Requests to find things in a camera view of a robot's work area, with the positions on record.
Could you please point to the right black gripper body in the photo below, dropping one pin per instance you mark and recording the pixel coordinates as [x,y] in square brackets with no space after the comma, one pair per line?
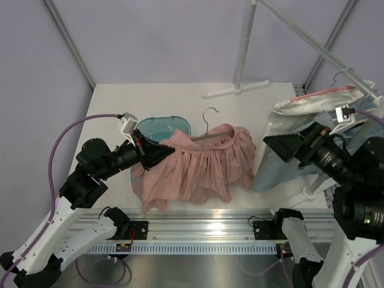
[323,151]

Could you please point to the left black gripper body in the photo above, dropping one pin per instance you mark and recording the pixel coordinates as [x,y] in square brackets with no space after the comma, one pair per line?
[126,156]

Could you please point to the white pleated skirt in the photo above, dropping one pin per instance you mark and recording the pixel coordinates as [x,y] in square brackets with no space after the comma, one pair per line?
[286,117]

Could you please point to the pink skirt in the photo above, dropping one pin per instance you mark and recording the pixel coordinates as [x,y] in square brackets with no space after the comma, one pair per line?
[197,171]

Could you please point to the pink clothes hanger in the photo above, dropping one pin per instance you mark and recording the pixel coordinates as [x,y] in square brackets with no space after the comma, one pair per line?
[331,89]

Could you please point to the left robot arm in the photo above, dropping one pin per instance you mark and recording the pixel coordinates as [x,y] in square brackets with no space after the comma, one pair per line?
[45,254]

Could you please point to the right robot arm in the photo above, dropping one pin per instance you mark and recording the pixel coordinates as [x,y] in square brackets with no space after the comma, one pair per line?
[357,206]

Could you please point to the teal plastic basket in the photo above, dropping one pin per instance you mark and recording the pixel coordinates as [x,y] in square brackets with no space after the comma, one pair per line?
[161,128]

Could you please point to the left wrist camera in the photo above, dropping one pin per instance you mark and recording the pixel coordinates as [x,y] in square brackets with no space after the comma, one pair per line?
[127,123]

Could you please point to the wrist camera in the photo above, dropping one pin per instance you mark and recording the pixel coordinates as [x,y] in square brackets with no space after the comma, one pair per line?
[345,117]
[127,123]

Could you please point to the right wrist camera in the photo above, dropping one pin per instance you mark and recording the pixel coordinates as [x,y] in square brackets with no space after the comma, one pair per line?
[345,117]

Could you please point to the aluminium mounting rail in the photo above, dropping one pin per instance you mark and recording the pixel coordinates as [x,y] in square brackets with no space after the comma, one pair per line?
[218,225]

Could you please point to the white slotted cable duct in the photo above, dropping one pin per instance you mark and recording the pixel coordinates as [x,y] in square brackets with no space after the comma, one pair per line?
[185,249]

